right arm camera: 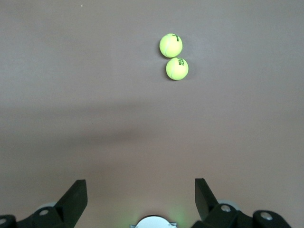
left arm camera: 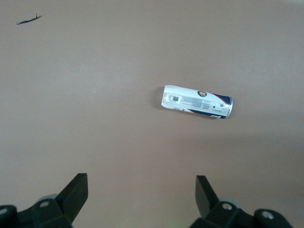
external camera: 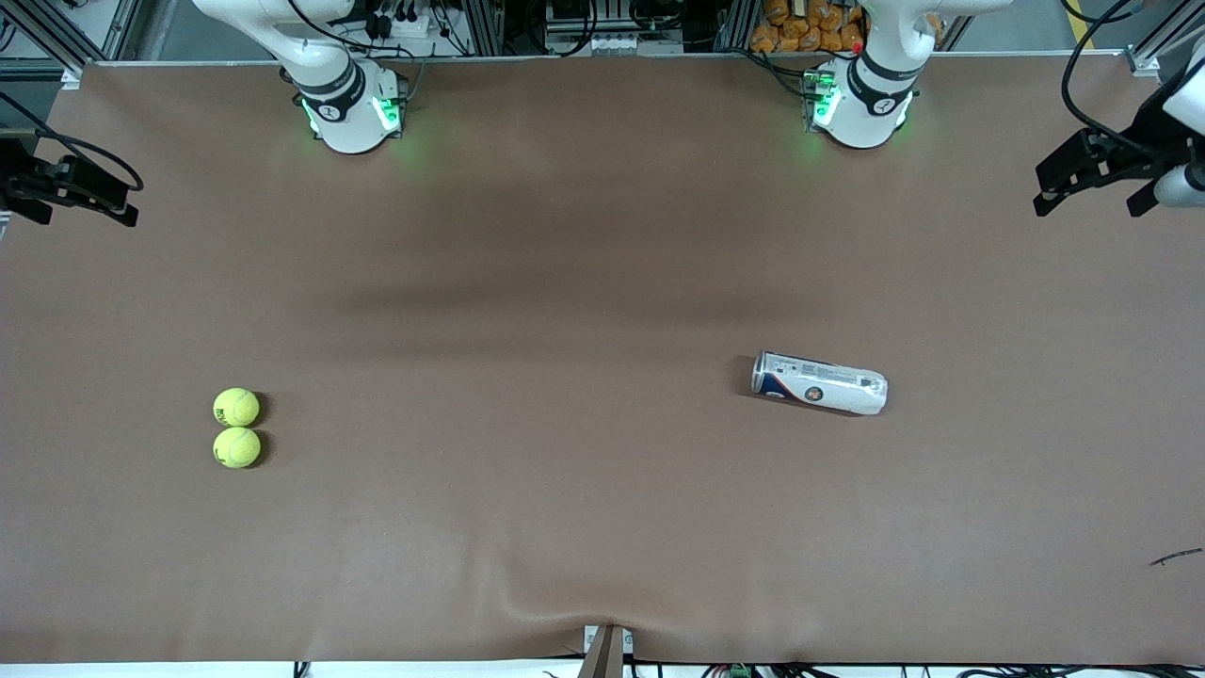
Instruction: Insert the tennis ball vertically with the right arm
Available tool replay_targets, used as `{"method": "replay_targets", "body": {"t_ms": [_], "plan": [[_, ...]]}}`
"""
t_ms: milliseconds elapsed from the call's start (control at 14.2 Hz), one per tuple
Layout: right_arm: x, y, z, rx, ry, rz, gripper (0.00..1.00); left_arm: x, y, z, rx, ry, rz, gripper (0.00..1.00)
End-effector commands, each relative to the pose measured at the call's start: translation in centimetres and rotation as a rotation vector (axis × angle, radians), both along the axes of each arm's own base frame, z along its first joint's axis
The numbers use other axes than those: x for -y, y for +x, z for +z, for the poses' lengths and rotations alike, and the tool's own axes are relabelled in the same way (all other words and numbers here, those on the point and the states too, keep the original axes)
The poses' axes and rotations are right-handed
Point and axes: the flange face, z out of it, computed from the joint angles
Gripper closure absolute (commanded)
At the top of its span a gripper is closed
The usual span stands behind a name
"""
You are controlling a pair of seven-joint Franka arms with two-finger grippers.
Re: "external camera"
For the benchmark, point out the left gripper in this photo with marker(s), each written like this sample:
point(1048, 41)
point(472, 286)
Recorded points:
point(1146, 138)

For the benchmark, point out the yellow tennis ball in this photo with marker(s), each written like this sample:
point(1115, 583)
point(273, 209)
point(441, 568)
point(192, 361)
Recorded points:
point(236, 447)
point(236, 407)

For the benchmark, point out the white power strip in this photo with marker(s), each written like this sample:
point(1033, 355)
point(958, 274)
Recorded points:
point(405, 21)

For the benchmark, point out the white tennis ball can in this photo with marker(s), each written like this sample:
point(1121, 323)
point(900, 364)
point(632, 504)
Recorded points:
point(819, 384)

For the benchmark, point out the green plug connector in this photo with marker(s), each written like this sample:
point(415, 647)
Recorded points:
point(739, 670)

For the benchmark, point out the brown table mat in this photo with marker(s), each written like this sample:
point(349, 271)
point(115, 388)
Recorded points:
point(602, 235)

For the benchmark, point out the metal table corner bracket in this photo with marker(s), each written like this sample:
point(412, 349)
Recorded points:
point(72, 77)
point(1142, 61)

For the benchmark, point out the aluminium profile rail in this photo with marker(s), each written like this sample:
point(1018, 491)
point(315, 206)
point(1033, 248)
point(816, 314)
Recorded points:
point(56, 38)
point(1167, 33)

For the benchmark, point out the white terminal block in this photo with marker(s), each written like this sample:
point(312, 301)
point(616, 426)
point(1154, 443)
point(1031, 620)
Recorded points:
point(621, 43)

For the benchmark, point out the bag of orange items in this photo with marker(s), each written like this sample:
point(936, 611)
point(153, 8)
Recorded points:
point(800, 28)

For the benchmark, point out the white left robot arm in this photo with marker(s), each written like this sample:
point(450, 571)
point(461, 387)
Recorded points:
point(875, 94)

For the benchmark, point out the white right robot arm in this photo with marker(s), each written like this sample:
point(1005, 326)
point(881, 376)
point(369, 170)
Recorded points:
point(329, 56)

